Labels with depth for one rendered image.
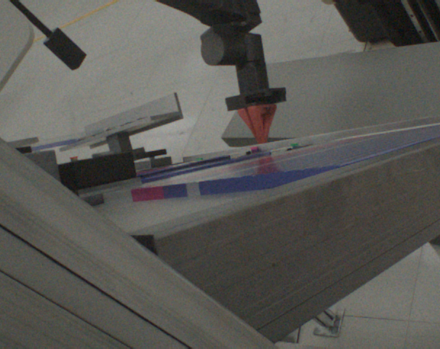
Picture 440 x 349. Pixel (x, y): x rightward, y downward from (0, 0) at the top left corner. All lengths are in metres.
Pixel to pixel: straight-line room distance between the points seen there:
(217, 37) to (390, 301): 0.92
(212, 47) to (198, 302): 0.87
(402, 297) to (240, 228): 1.40
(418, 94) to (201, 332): 1.00
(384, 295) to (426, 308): 0.13
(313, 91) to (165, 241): 1.11
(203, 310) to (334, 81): 1.14
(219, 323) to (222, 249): 0.06
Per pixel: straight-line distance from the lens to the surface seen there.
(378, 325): 1.61
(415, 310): 1.59
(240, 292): 0.23
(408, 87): 1.16
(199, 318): 0.16
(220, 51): 0.99
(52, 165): 0.55
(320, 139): 0.97
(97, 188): 0.56
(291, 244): 0.26
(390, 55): 1.25
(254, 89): 1.04
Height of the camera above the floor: 1.34
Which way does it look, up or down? 34 degrees down
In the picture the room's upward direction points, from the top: 46 degrees counter-clockwise
